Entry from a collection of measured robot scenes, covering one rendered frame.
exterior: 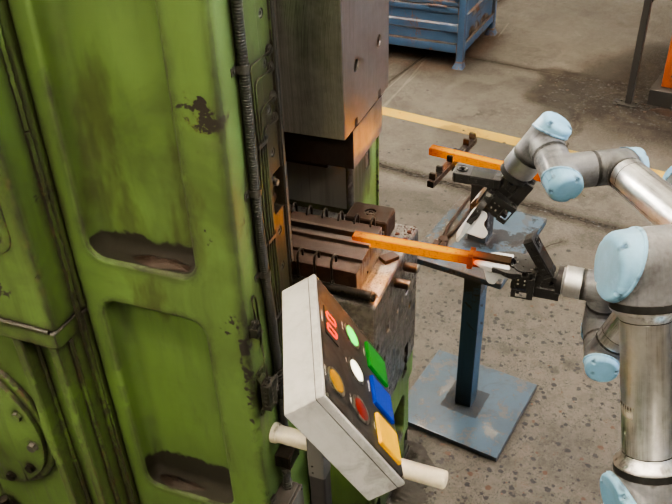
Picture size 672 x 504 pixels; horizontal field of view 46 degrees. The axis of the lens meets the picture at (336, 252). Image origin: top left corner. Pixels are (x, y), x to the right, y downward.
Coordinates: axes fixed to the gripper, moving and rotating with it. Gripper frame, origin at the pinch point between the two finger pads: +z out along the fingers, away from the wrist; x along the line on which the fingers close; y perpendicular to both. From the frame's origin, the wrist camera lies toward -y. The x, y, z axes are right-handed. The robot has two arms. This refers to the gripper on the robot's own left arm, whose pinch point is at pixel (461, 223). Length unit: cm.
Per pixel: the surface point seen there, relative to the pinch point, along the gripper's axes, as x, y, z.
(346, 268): -11.3, -16.6, 22.5
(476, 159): 47.6, -1.9, 10.8
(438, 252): -1.5, -0.1, 9.9
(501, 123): 280, 20, 115
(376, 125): 3.1, -29.9, -7.3
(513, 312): 106, 55, 95
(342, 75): -17, -40, -25
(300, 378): -69, -14, -2
